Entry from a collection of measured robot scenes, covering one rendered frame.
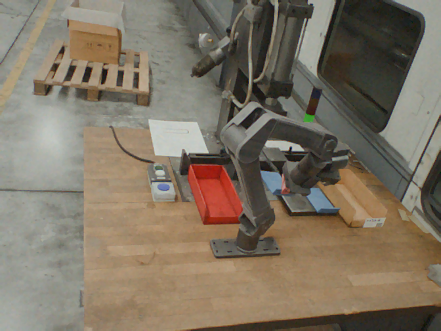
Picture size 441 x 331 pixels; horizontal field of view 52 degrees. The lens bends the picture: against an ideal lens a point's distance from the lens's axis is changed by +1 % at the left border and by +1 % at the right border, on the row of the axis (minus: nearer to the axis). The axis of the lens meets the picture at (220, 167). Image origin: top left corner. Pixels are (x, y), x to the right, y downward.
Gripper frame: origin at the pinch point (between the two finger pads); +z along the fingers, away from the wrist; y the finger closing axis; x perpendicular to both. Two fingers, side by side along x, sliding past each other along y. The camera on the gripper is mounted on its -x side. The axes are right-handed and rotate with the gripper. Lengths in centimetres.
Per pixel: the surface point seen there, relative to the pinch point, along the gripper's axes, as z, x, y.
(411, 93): -5, -61, 48
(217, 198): 16.8, 15.3, 4.4
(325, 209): 5.2, -17.6, -2.0
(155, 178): 19.7, 35.3, 10.6
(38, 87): 228, 93, 210
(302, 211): 8.7, -10.8, -1.7
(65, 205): 156, 60, 63
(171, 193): 15.6, 31.2, 3.7
